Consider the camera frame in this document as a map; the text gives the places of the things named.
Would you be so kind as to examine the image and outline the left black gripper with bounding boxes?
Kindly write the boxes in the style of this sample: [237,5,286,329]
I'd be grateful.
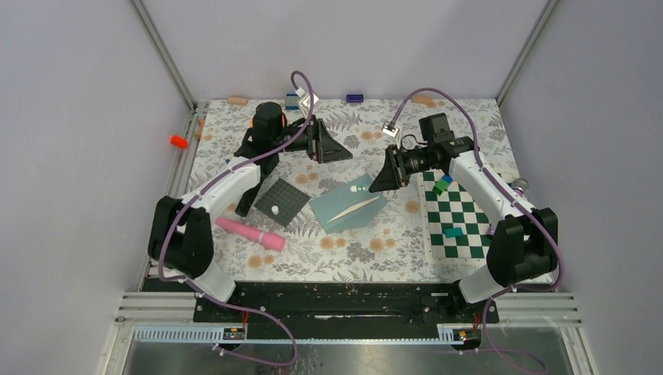
[274,115,353,164]

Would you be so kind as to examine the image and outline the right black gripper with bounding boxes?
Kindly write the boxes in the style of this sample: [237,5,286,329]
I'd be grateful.
[370,144,434,193]

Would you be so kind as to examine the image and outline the green white glue stick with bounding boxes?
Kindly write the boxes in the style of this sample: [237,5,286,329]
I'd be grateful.
[350,184,370,192]

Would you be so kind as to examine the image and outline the light blue envelope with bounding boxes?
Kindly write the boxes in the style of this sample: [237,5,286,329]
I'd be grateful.
[310,173,387,234]

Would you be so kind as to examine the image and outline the beige letter paper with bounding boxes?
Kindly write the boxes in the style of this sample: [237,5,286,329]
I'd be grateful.
[328,196,380,223]

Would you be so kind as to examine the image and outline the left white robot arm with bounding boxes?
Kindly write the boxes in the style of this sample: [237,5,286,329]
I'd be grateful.
[147,102,353,321]

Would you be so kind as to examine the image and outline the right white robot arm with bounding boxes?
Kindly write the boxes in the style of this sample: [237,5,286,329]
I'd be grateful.
[369,113,558,322]

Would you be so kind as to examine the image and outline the blue green lego block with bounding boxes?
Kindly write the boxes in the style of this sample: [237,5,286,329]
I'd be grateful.
[432,175,453,196]

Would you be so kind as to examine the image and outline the dark purple lego brick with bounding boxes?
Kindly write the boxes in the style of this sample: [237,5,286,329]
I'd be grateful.
[346,94,364,104]

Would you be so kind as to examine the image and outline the blue lego brick stack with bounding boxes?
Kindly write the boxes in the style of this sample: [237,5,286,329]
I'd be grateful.
[284,93,300,111]

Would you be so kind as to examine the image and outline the grey lego baseplate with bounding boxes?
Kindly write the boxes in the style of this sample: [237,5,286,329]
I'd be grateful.
[254,179,310,227]

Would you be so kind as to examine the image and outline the green white chessboard mat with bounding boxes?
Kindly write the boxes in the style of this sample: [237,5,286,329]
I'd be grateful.
[417,171,490,266]

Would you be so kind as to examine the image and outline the floral table mat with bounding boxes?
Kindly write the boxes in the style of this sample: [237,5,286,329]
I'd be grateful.
[213,99,518,283]

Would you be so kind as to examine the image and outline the teal small block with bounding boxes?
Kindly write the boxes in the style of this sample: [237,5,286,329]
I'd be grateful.
[443,227,464,238]

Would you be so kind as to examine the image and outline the right wooden cylinder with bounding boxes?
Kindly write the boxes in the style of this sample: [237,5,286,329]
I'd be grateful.
[411,95,437,108]

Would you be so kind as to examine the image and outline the wooden cylinder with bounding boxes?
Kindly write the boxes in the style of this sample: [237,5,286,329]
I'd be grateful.
[411,95,437,108]
[226,96,248,106]

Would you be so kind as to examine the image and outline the left wooden cylinder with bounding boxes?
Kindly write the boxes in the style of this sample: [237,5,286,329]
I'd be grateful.
[226,96,248,106]

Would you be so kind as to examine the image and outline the orange red cap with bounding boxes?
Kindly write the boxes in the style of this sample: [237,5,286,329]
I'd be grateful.
[170,135,188,149]

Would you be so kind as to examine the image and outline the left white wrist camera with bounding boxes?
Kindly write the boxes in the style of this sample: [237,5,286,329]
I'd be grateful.
[296,87,319,116]

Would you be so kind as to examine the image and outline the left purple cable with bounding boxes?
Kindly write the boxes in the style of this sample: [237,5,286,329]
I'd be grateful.
[156,70,317,367]

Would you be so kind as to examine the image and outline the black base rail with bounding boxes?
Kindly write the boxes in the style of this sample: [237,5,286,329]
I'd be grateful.
[193,281,483,341]

